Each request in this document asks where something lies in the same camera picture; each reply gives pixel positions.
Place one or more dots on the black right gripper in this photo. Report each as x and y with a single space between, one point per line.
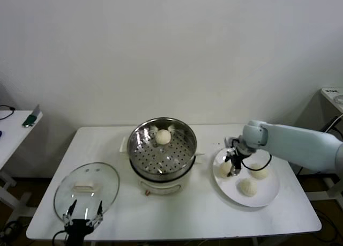
242 149

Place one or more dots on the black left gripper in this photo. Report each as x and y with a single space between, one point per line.
79 227

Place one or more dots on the white steamed baozi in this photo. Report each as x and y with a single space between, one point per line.
260 172
223 171
248 187
163 137

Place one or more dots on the round glass lid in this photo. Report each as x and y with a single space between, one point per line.
85 176

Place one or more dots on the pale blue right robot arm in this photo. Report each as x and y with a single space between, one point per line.
294 147

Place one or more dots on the stainless steel steamer basket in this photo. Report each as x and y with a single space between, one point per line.
150 160

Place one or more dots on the white round plate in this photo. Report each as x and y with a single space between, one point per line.
268 195

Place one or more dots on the cream electric cooker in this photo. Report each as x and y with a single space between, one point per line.
160 187

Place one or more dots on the green circuit board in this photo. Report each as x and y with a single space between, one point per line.
30 120

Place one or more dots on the white side table with label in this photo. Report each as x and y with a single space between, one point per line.
333 98

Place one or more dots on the clear round dish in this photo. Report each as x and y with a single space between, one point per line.
339 99

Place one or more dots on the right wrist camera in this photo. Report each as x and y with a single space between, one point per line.
229 142

